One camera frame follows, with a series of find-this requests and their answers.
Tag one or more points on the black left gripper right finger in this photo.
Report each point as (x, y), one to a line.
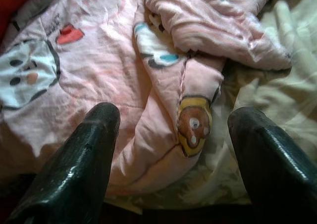
(275, 164)

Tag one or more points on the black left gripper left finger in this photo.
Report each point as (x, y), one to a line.
(79, 164)

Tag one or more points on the pink cartoon print blanket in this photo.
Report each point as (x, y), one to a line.
(104, 60)

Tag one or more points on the red cushion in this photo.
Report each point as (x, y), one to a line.
(5, 13)

